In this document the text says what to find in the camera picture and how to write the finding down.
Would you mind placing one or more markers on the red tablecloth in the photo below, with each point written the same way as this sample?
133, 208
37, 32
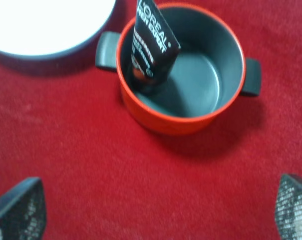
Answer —
107, 177

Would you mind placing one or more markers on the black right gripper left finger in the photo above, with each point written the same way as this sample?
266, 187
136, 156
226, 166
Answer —
23, 211

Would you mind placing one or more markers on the black face wash tube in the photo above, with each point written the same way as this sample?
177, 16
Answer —
154, 47

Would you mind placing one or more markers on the light blue round plate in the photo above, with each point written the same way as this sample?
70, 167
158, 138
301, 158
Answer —
48, 29

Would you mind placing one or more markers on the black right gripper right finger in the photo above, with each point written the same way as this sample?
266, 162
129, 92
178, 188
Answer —
288, 207

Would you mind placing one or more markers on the red pot with black handles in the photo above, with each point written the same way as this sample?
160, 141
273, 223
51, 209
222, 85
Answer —
209, 73

